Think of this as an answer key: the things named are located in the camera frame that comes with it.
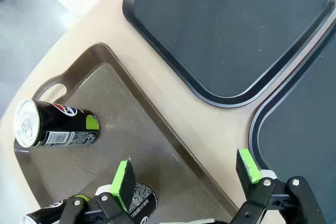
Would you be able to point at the black Pepsi can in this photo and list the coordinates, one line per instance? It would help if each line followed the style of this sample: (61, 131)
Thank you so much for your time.
(144, 203)
(65, 127)

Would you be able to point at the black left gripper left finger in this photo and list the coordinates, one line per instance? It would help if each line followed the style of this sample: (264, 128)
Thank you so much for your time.
(123, 182)

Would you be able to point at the large black serving tray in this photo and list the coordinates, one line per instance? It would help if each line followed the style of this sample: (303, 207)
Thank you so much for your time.
(302, 116)

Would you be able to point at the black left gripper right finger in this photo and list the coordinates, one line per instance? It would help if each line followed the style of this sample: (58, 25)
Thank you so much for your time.
(248, 169)

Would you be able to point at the small black serving tray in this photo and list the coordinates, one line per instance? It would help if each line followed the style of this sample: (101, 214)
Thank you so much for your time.
(223, 37)

